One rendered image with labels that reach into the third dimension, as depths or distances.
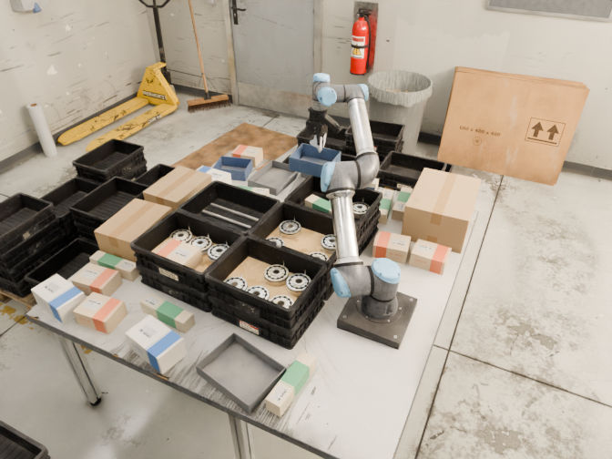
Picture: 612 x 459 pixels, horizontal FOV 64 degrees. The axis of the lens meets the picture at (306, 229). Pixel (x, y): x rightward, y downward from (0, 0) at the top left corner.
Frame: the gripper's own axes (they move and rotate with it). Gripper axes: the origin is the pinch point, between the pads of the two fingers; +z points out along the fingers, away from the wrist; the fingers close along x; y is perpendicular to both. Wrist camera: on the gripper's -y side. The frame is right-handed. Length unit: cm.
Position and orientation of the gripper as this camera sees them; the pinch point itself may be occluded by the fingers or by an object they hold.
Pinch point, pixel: (321, 149)
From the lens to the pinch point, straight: 235.2
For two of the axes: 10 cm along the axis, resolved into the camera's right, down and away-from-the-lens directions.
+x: -4.6, 4.7, -7.6
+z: -0.4, 8.4, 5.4
